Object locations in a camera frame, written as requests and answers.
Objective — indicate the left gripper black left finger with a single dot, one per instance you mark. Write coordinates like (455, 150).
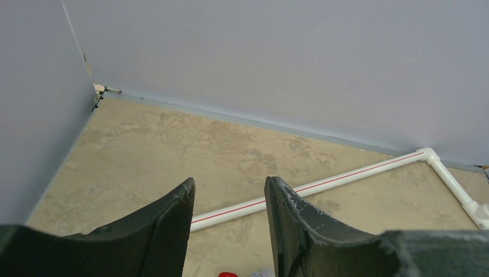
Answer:
(151, 241)

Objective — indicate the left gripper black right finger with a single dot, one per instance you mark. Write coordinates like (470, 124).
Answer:
(309, 242)

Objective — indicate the white pvc pipe frame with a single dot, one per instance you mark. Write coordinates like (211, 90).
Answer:
(478, 213)

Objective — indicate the black faucet with red handle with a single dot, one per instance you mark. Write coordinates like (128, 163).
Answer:
(227, 274)

